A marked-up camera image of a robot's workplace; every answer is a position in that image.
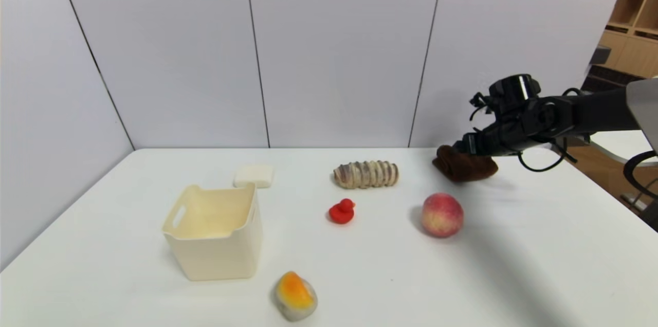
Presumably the wooden shelf unit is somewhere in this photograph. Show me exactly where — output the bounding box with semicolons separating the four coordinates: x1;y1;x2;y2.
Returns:
599;0;658;81

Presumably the white soap block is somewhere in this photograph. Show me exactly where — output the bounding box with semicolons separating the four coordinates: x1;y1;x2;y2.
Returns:
234;164;275;189

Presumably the brown towel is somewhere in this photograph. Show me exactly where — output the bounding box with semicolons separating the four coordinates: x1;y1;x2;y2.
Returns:
433;145;498;183

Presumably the orange grey stone toy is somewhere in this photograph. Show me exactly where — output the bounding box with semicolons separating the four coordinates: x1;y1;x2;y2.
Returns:
273;271;318;321

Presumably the cream plastic box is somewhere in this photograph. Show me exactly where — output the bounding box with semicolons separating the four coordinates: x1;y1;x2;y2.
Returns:
162;183;263;281

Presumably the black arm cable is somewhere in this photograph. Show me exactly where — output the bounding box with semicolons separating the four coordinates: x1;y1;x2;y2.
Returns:
517;137;570;172

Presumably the grey monitor corner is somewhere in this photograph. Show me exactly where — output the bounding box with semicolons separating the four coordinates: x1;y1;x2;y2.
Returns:
590;45;612;65

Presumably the red rubber duck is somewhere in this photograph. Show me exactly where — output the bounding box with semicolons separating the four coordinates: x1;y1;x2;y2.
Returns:
329;198;356;225

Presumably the white side table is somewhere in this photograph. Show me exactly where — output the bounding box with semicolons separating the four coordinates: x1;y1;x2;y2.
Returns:
581;129;658;164

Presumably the pink yellow peach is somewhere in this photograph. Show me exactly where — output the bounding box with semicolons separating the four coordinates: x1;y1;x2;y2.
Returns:
421;193;464;238

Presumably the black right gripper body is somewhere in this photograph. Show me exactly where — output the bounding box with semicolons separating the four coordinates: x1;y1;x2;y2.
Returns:
462;123;515;157

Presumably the striped beige bread roll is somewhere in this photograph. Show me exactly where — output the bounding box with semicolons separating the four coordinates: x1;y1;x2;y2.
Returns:
333;161;399;189

